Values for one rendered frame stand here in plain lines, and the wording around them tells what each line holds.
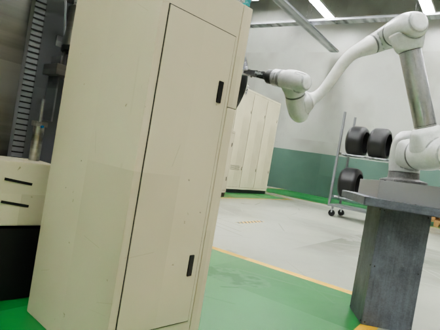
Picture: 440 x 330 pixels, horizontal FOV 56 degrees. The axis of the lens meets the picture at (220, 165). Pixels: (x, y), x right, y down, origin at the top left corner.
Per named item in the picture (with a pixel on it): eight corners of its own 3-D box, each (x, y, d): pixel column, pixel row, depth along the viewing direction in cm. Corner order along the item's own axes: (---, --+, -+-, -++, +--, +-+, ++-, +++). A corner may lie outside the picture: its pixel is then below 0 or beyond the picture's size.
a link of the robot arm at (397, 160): (408, 173, 229) (412, 134, 229) (430, 175, 211) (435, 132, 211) (381, 170, 226) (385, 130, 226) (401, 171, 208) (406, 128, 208)
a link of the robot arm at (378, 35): (361, 35, 216) (376, 27, 203) (390, 22, 219) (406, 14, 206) (371, 58, 218) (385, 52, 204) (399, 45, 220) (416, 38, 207)
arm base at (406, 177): (405, 183, 233) (406, 173, 233) (429, 185, 211) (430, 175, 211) (374, 180, 231) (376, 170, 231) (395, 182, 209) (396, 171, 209)
